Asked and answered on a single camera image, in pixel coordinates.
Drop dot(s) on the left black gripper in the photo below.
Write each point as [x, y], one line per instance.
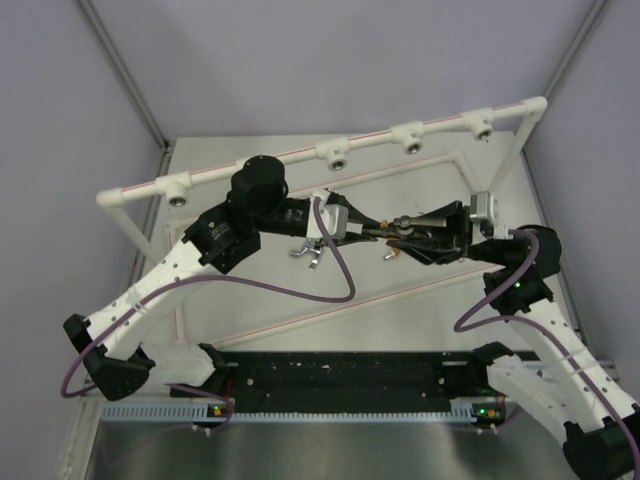
[354, 215]

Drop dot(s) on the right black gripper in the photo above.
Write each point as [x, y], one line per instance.
[453, 217]

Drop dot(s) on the dark grey faucet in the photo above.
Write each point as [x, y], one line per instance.
[395, 229]

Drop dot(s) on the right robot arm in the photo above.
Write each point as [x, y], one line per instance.
[594, 420]

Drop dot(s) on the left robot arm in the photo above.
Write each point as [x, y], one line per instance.
[111, 341]

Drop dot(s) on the chrome silver faucet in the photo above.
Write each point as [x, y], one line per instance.
[313, 248]

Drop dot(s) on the orange gold faucet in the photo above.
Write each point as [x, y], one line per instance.
[392, 254]

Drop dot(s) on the white work board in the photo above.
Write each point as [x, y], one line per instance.
[277, 303]

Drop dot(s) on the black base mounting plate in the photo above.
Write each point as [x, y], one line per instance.
[347, 382]

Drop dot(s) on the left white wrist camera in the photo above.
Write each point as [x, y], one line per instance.
[334, 223]

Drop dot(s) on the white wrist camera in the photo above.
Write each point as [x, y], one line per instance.
[334, 223]
[483, 208]

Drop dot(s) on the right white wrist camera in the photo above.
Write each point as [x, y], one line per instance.
[483, 208]

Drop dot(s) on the grey slotted cable duct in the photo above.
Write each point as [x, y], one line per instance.
[202, 411]

